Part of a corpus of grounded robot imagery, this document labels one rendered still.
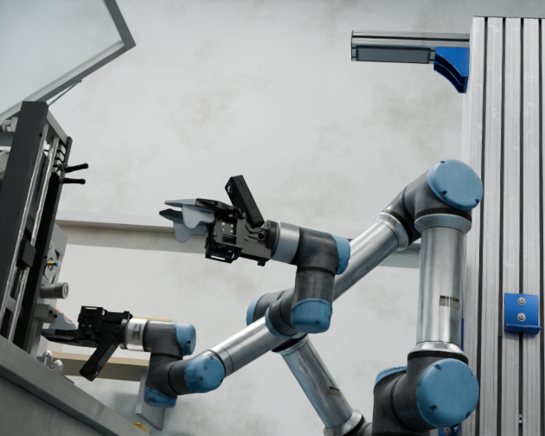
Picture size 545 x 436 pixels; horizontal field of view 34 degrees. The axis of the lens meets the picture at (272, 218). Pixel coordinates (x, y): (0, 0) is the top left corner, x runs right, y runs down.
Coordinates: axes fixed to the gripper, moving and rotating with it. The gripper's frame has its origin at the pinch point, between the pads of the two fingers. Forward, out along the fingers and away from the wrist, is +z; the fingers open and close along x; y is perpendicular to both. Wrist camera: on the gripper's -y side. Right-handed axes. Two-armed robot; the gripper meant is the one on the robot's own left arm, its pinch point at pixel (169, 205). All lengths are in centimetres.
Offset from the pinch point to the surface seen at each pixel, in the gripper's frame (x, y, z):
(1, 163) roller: 29.0, -17.6, 31.1
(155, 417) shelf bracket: 309, -54, -67
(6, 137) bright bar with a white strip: 28.9, -24.1, 31.4
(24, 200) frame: 12.4, -1.1, 25.0
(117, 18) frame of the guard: 49, -82, 12
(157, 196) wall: 320, -190, -53
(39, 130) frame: 9.8, -15.5, 25.3
